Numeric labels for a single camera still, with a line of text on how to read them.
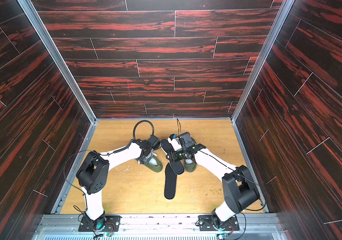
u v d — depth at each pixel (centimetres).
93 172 52
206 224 73
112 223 73
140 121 83
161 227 74
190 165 88
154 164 92
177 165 82
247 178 43
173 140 78
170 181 88
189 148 67
